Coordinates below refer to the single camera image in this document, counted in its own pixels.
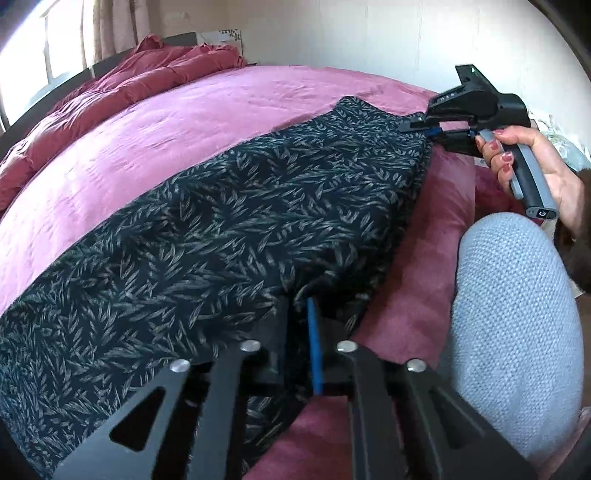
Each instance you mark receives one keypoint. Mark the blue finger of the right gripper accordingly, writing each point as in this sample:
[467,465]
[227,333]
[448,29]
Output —
[424,124]

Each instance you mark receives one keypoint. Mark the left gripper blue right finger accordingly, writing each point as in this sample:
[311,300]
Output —
[406,421]

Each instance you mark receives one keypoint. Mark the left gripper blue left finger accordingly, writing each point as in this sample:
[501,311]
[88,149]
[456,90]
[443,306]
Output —
[189,421]

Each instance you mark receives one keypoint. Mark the dark leaf-patterned pants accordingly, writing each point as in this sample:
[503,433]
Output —
[192,266]

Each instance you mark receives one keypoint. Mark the person's right hand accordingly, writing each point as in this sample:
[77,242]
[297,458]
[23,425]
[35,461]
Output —
[566,187]

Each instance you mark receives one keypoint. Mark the grey knit trouser knee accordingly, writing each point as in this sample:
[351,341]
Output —
[515,349]

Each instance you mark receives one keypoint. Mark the red quilted duvet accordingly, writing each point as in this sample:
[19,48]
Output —
[152,68]

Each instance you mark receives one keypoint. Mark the pink bed sheet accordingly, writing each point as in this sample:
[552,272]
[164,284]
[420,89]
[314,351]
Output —
[138,148]

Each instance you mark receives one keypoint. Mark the pink patterned left curtain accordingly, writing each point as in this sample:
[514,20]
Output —
[108,27]

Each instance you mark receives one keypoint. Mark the dark bed headboard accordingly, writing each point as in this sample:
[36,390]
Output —
[22,107]

